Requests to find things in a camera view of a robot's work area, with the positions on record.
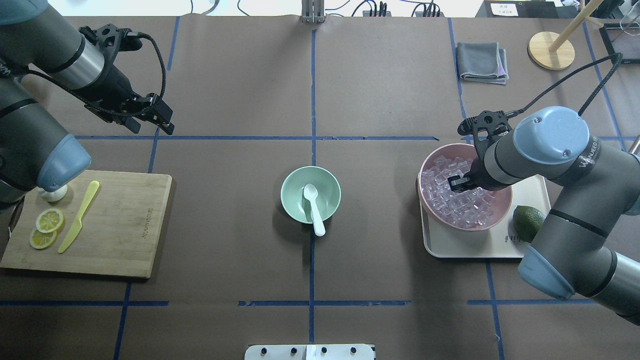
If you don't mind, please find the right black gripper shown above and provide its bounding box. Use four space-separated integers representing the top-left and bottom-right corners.
447 111 513 193

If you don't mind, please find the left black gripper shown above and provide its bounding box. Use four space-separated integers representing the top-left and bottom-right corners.
80 23 175 135

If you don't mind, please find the white plastic spoon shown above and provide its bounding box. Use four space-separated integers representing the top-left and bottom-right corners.
302 183 326 237

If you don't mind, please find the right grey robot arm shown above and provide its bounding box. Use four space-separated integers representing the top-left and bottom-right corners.
448 105 640 325

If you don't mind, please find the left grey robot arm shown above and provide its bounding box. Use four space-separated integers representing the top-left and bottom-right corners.
0 0 174 209

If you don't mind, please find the clear ice cubes pile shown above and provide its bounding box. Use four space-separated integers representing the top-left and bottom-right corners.
419 156 496 230

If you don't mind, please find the pink bowl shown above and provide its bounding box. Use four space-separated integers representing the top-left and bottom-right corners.
417 143 512 231

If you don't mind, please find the mint green bowl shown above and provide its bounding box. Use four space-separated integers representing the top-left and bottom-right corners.
279 166 342 224

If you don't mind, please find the cream plastic tray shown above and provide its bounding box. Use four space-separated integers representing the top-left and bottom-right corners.
421 175 551 259

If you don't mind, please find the green lime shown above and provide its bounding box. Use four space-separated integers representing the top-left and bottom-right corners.
512 205 546 243

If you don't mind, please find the bamboo cutting board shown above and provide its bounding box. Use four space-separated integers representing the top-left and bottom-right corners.
1 170 173 279

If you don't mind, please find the folded grey cloth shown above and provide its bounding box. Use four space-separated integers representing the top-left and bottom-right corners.
455 42 509 85

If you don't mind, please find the white steamed bun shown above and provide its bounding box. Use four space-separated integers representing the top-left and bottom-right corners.
38 184 68 203

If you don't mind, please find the yellow plastic knife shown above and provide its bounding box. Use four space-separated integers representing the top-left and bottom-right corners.
57 180 101 255

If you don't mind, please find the wooden stand with pole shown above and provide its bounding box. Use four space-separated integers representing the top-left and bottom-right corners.
526 0 604 71

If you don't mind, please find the black box with label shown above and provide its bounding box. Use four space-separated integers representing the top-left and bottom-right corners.
475 0 578 19

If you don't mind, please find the black power strip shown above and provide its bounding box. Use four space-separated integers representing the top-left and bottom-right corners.
358 0 392 18

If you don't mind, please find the black framed tray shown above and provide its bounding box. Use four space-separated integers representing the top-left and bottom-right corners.
599 21 640 64

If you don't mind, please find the metal camera post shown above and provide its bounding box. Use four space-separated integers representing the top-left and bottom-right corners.
300 0 326 24

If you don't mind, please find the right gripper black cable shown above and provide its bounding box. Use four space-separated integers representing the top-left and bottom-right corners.
505 52 623 118

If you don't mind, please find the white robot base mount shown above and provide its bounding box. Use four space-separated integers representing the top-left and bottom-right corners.
244 343 377 360

